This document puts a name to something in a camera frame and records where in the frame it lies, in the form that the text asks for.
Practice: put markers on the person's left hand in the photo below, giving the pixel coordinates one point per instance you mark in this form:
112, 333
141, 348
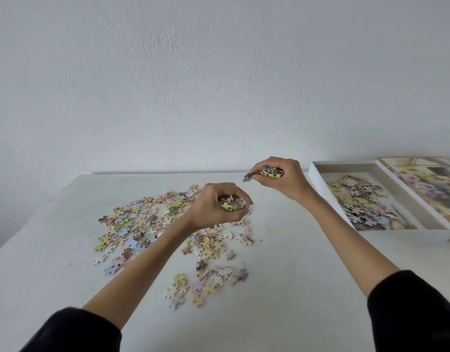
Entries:
204, 207

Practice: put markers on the person's right hand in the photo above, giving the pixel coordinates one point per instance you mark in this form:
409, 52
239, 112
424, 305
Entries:
291, 177

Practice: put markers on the person's right thumb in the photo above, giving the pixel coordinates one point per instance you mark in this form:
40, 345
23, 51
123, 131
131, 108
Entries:
270, 180

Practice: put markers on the person's left thumb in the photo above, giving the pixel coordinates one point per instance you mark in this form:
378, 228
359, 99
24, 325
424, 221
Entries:
237, 215

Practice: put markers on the handful of pastel puzzle pieces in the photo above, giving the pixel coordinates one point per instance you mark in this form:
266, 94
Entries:
232, 205
269, 173

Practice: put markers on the person's right forearm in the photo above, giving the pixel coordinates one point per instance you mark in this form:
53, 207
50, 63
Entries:
351, 245

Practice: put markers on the person's left forearm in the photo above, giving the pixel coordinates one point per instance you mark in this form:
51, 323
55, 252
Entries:
137, 274

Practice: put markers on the heap of boxed puzzle pieces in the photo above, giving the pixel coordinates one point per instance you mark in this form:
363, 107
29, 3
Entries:
360, 207

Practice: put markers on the loose spread of puzzle pieces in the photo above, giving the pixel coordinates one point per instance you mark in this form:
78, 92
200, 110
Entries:
124, 225

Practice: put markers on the white puzzle box tray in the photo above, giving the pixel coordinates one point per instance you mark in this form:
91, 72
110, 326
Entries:
404, 196

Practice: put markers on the floral picture puzzle box lid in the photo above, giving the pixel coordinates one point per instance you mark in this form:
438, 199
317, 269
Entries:
430, 185

